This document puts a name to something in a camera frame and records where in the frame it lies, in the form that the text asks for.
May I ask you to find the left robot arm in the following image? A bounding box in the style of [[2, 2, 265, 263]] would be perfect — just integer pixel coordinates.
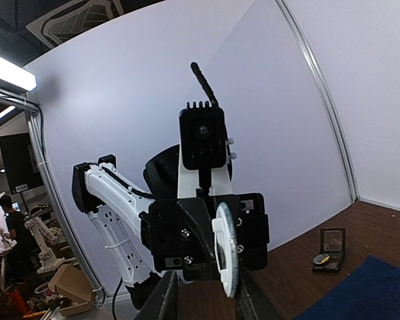
[[72, 145, 269, 310]]

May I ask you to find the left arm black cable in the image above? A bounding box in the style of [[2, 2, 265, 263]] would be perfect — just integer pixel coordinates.
[[190, 61, 221, 109]]

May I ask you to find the left aluminium frame post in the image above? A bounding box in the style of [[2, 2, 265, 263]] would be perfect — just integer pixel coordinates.
[[275, 0, 360, 203]]

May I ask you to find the black wall monitor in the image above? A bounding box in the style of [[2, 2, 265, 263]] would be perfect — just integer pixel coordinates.
[[0, 133, 43, 195]]

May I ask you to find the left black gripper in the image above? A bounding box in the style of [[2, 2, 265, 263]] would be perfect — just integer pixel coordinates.
[[135, 193, 269, 320]]

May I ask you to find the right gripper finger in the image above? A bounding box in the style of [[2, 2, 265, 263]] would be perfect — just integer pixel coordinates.
[[235, 269, 280, 320]]

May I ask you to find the cardboard box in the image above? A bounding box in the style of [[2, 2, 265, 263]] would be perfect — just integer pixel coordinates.
[[48, 265, 95, 317]]

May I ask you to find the starry night round brooch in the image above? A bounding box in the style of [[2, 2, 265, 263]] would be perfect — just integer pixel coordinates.
[[313, 253, 330, 265]]

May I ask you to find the black brooch display box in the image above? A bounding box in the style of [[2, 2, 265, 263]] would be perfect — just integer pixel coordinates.
[[311, 228, 346, 273]]

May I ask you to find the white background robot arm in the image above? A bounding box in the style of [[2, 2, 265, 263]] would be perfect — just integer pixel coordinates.
[[25, 217, 65, 275]]

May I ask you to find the navy white clothing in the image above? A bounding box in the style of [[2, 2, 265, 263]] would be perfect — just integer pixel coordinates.
[[296, 256, 400, 319]]

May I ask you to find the portrait round brooch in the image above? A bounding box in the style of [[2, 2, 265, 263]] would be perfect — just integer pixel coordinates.
[[211, 202, 239, 298]]

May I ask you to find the ceiling light bar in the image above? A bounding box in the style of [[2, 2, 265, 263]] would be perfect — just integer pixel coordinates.
[[0, 57, 37, 91]]

